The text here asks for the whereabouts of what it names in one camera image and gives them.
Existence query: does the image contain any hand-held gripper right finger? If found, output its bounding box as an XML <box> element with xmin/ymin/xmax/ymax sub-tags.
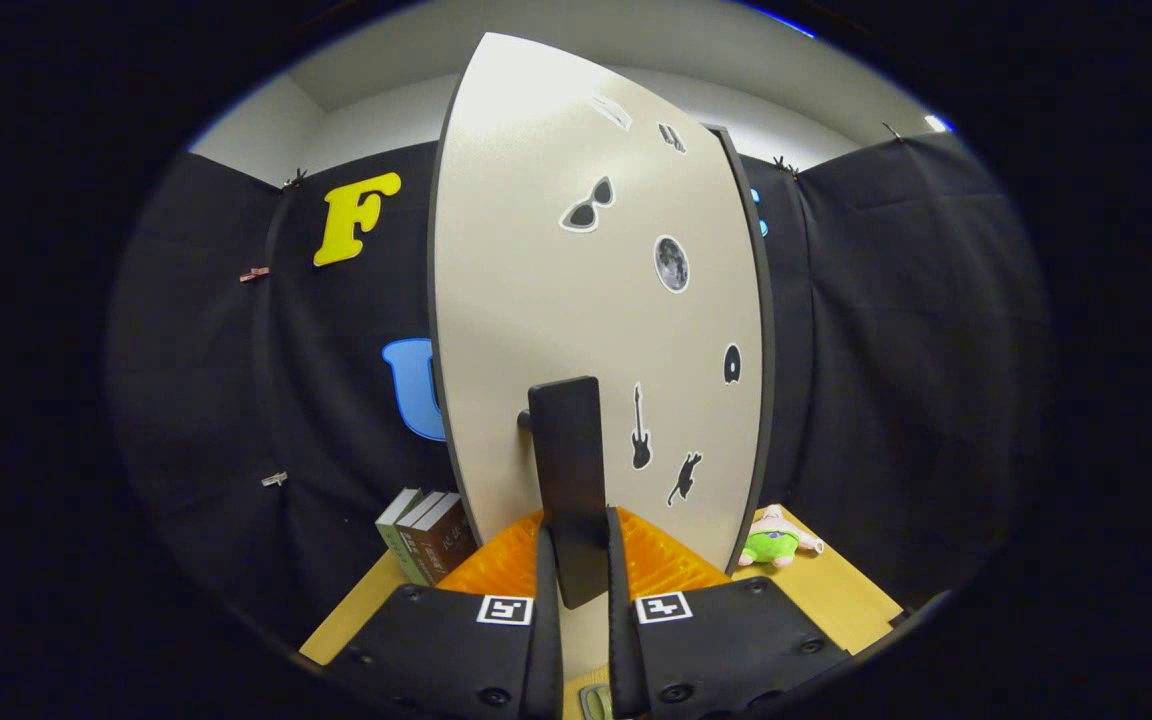
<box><xmin>604</xmin><ymin>506</ymin><xmax>852</xmax><ymax>720</ymax></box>

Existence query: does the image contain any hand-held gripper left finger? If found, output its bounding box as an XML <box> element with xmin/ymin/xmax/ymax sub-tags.
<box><xmin>321</xmin><ymin>508</ymin><xmax>565</xmax><ymax>720</ymax></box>

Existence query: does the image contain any brown book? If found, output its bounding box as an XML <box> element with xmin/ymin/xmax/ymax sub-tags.
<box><xmin>414</xmin><ymin>495</ymin><xmax>479</xmax><ymax>586</ymax></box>

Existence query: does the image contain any green pink plush toy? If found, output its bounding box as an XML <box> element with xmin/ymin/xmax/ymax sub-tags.
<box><xmin>738</xmin><ymin>505</ymin><xmax>825</xmax><ymax>569</ymax></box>

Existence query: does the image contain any grey cabinet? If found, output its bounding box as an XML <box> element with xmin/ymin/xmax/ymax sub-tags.
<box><xmin>701</xmin><ymin>122</ymin><xmax>777</xmax><ymax>576</ymax></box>

